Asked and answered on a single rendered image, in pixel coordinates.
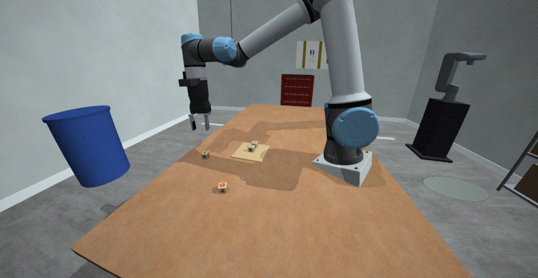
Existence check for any beige flat mat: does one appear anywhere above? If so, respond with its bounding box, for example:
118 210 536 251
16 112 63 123
231 142 270 162

